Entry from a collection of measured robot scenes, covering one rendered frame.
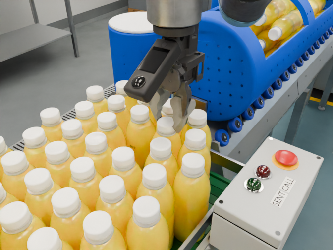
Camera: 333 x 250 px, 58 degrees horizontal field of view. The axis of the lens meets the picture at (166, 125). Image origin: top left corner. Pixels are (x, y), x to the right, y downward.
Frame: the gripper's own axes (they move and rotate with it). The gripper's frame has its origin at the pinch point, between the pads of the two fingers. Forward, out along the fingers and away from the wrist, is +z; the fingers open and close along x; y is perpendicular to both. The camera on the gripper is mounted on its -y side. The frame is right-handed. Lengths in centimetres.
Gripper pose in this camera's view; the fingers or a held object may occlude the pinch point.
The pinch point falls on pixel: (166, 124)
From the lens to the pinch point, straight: 61.0
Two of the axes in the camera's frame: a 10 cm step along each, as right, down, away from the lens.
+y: 6.1, -4.6, 6.4
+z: 0.0, 8.1, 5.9
